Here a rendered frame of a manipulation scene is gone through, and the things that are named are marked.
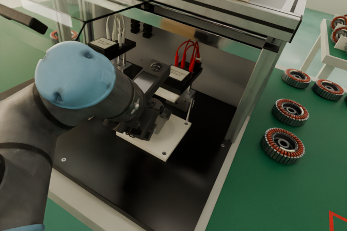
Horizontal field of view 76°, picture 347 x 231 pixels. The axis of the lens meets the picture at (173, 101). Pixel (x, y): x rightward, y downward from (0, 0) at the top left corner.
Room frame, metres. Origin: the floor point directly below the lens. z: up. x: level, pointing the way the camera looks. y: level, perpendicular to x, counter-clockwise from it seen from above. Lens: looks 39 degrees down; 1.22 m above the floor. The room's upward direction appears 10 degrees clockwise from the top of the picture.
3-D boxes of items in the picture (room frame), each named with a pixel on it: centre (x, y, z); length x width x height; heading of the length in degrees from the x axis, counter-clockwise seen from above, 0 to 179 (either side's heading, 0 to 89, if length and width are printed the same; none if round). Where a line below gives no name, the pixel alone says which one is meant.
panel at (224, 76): (0.71, 0.05, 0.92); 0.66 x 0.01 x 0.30; 68
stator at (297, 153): (0.46, -0.33, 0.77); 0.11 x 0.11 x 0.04
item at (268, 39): (0.64, 0.08, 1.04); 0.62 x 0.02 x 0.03; 68
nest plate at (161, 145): (0.43, 0.03, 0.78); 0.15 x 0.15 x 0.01; 68
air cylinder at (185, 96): (0.56, -0.02, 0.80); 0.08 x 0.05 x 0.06; 68
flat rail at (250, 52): (0.57, 0.11, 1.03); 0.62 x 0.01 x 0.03; 68
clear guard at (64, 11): (0.52, 0.25, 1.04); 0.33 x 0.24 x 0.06; 158
